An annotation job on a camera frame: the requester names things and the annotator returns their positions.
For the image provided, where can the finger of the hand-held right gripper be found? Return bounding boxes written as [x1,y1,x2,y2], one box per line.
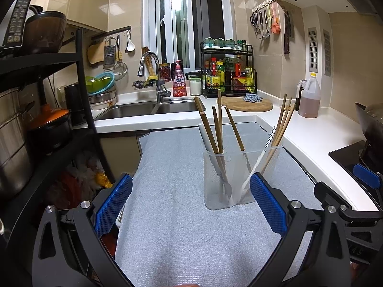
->
[314,182,383,231]
[352,163,383,188]

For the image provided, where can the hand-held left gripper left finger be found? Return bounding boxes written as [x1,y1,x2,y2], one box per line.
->
[31,172,135,287]

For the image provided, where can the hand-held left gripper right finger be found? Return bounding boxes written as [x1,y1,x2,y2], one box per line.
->
[250,172,352,287]

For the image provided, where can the pale handled metal fork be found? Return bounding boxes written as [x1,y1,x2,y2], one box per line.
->
[199,124,234,205]

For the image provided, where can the white spoon with striped handle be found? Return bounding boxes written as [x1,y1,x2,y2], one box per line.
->
[241,127,279,199]

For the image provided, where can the clear plastic utensil container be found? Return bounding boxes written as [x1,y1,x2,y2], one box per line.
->
[198,121,283,210]

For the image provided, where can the bunch of wooden chopsticks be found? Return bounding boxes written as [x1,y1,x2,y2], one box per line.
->
[193,90,297,204]

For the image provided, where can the yellow plastic bag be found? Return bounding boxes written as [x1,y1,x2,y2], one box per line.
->
[95,170,114,190]

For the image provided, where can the black gas stove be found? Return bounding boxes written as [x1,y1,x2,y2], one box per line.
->
[328,142,383,180]

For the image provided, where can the red plastic bag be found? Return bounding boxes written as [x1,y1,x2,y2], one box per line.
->
[58,167,98,204]

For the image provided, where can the black wok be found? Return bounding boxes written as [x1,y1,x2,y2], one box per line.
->
[355,102,383,156]

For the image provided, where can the grey table mat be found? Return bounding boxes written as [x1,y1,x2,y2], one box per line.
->
[115,121,324,287]

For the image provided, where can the cooking oil jug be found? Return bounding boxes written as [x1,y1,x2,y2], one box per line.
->
[296,72,321,118]

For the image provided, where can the stainless steel sink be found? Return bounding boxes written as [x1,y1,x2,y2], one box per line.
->
[94,101,207,121]

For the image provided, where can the black pot with orange lid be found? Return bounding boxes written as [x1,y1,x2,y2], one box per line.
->
[28,104,73,154]

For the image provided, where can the round wooden cutting board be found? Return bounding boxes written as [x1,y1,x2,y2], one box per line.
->
[217,96,274,113]

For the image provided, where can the black kettle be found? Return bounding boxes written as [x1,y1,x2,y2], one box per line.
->
[64,83,87,126]

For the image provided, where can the stainless steel steamer pot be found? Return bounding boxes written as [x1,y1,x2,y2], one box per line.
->
[0,87,34,198]

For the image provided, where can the stacked bowls with green colander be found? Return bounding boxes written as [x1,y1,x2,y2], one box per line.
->
[84,72,115,94]

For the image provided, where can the chrome kitchen faucet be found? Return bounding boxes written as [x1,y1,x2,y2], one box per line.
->
[137,51,171,104]

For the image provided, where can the sink caddy with sponge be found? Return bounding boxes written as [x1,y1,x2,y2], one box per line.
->
[132,79,159,90]

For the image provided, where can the pink dish soap bottle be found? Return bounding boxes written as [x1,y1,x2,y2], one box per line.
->
[172,60,187,98]

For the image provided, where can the row of sauce bottles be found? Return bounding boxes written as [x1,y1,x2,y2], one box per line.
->
[203,54,257,94]

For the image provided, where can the white jar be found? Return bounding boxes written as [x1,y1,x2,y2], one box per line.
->
[189,77,202,97]

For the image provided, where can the red chili jar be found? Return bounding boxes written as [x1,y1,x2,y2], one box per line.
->
[159,63,171,82]

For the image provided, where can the metal cheese grater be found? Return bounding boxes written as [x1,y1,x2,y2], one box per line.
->
[103,37,117,69]

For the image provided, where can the hanging wooden cutting board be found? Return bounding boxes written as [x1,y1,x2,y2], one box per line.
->
[87,42,106,66]

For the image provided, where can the black metal shelf rack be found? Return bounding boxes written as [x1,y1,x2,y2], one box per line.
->
[0,28,116,246]

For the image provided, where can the black spice rack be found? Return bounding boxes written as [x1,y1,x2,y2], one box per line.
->
[200,44,257,98]

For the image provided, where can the hanging cleaver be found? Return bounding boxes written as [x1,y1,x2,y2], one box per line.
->
[283,10,295,55]

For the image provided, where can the row of spice jars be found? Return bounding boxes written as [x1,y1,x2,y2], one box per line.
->
[203,37,248,51]

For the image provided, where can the row of hanging kitchen tools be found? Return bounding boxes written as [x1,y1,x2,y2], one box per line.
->
[250,1,282,40]

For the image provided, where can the dark brown pot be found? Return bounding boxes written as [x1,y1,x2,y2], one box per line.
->
[24,11,67,54]

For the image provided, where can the window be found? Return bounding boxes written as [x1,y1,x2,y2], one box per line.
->
[143,0,240,71]

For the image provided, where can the microwave oven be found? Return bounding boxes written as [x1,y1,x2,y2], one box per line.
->
[0,0,38,56]

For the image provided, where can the metal wall vent grille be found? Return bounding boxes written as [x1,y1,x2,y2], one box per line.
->
[308,28,318,71]
[322,30,332,77]

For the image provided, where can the wire mesh strainer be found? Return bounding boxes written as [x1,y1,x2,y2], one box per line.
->
[114,34,129,81]

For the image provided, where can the black wall hook rail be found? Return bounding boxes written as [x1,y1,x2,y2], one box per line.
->
[91,25,132,41]

